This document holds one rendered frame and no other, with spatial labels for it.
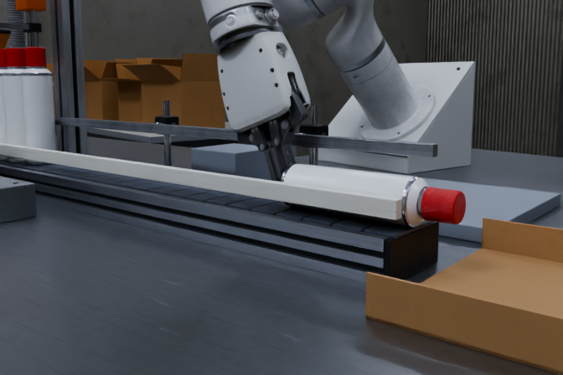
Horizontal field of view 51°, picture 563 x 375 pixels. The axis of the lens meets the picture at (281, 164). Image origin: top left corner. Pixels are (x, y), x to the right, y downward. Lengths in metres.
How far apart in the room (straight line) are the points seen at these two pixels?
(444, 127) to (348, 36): 0.31
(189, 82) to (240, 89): 2.15
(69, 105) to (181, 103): 1.57
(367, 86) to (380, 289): 0.84
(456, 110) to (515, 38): 6.86
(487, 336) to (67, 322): 0.33
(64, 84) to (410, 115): 0.74
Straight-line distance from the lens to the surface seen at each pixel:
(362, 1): 1.21
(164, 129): 0.91
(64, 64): 1.30
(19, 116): 1.16
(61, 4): 1.31
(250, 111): 0.71
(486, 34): 8.48
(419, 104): 1.39
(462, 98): 1.42
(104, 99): 3.61
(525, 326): 0.46
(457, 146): 1.42
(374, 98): 1.32
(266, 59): 0.69
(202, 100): 2.91
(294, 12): 1.22
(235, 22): 0.71
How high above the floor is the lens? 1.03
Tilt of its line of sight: 8 degrees down
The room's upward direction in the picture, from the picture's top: straight up
